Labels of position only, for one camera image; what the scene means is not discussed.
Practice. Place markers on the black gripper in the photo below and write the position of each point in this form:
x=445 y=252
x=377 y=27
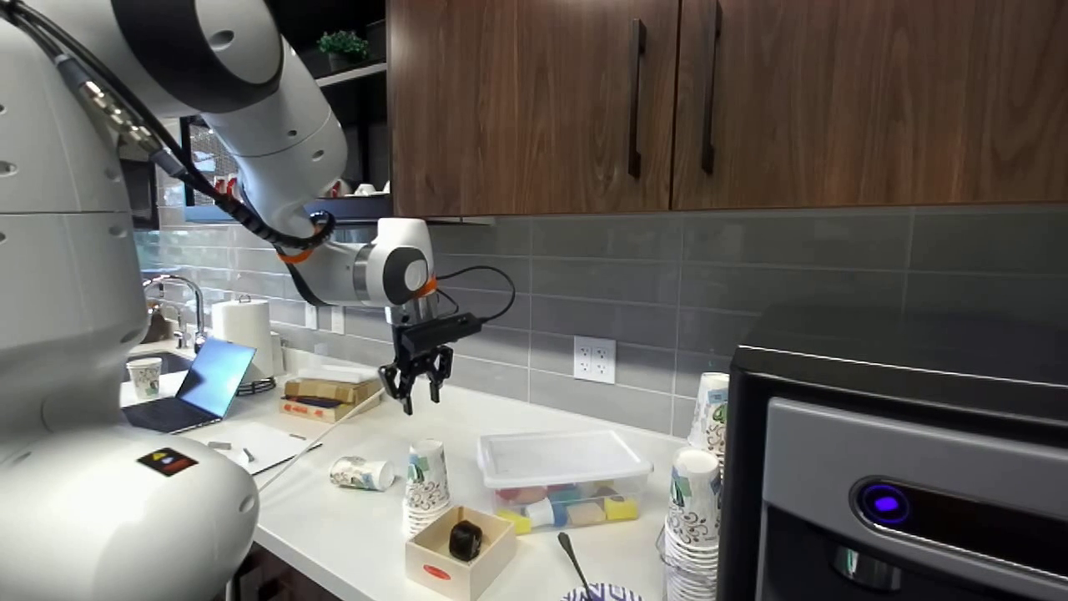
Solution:
x=422 y=361

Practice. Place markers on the patterned paper cups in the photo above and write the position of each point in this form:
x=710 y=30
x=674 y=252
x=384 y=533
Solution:
x=424 y=458

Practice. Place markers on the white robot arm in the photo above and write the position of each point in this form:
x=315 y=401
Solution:
x=69 y=280

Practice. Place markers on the patterned paper cup pile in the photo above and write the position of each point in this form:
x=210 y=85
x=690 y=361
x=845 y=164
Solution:
x=693 y=521

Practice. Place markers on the upright patterned paper cup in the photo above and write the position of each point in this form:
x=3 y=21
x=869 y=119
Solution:
x=424 y=513

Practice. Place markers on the clear plastic lidded container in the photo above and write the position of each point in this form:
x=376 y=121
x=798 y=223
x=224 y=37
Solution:
x=556 y=463

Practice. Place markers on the small black object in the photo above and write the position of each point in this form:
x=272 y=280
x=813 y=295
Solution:
x=466 y=542

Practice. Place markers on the white paper sheet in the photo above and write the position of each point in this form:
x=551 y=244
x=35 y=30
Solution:
x=267 y=438

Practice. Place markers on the white paper towel roll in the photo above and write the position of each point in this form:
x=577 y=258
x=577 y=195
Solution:
x=245 y=335

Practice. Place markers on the wooden box with red mark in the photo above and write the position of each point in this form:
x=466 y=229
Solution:
x=437 y=573

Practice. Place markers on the blue laptop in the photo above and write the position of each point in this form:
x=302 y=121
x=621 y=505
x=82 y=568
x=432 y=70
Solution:
x=218 y=377

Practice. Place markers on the metal spoon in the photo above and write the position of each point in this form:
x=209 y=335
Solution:
x=571 y=562

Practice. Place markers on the metal faucet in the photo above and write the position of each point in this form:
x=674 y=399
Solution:
x=195 y=291

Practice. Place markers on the red yellow robot sticker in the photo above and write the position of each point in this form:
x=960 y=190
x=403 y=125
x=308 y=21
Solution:
x=167 y=463

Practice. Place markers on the blue patterned paper bowl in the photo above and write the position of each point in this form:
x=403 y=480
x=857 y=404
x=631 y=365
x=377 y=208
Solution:
x=602 y=592

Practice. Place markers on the small white paper cup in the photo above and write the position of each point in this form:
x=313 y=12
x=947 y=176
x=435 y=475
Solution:
x=145 y=374

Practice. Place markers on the tall paper cup stack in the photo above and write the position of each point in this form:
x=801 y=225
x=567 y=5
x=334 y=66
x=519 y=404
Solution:
x=711 y=404

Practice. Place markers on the brown wooden cabinet door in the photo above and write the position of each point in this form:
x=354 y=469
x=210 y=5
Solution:
x=535 y=101
x=889 y=101

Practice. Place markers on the green plant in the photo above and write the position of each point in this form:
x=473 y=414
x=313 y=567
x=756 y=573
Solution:
x=346 y=49

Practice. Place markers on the black coffee machine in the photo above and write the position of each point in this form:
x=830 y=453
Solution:
x=889 y=480

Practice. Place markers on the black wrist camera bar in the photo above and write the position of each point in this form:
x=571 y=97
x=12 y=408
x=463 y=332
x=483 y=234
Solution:
x=440 y=330

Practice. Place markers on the white wall switch plate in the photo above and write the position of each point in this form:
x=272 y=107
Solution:
x=330 y=317

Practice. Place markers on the blue wall shelf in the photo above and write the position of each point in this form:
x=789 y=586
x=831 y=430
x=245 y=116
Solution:
x=353 y=208

